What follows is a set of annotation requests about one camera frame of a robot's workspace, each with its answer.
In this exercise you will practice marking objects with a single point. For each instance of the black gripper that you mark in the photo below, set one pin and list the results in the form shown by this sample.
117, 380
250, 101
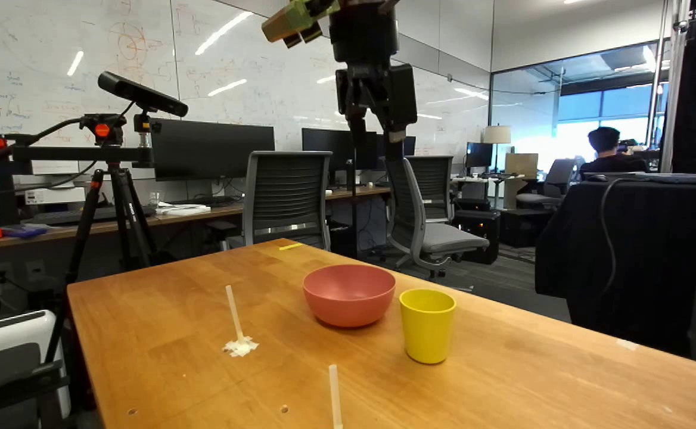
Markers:
363, 31

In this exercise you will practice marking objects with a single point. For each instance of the white paper stack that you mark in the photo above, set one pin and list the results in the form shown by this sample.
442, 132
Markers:
181, 207

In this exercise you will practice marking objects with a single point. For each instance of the white edged grey panel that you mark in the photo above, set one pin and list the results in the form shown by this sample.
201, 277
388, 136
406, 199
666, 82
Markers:
6, 348

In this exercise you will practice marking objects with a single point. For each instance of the mesh back office chair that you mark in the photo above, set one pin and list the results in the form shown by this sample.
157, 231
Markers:
285, 194

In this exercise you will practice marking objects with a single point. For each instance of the black bar camera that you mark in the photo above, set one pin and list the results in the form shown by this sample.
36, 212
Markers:
140, 94

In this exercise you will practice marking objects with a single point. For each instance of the blue flat item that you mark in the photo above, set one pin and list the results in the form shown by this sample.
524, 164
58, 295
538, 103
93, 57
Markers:
24, 231

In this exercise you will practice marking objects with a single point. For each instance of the black desk monitor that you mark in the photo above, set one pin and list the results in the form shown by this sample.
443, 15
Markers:
319, 145

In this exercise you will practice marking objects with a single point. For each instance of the black camera tripod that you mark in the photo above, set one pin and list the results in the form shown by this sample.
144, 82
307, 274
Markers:
111, 157

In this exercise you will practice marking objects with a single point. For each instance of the yellow mounted wrist camera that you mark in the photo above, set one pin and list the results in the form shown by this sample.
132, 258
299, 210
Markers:
297, 20

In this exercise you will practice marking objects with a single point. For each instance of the grey padded office chair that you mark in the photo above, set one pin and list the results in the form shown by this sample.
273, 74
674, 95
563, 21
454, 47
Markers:
443, 239

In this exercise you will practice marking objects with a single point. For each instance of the white vertical post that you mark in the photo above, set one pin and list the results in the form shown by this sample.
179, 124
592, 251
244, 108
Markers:
668, 80

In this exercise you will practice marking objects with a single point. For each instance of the seated background person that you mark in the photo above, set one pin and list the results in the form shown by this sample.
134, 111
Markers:
603, 140

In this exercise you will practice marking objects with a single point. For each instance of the pink plastic bowl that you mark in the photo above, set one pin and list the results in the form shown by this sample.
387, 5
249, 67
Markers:
349, 298

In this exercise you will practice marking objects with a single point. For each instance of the white shade lamp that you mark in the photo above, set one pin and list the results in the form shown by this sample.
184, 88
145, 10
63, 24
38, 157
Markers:
497, 133

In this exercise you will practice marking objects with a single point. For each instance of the yellow plastic cup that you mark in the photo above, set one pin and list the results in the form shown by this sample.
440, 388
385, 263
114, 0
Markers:
426, 329

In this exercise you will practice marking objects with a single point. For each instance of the wide black monitor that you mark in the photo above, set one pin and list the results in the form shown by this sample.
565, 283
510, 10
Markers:
206, 148

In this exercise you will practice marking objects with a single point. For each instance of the black clamp rail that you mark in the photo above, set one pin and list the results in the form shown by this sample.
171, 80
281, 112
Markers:
63, 152

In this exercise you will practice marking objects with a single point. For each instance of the tan box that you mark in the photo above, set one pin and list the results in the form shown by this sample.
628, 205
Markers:
519, 164

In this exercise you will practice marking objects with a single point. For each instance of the long wooden office desk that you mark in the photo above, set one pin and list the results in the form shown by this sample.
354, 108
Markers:
230, 210

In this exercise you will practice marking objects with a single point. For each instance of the black cloth draped table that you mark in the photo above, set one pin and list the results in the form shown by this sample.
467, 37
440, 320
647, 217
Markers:
648, 254

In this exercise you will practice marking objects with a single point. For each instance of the small distant monitor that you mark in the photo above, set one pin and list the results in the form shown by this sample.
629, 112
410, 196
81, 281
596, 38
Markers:
480, 152

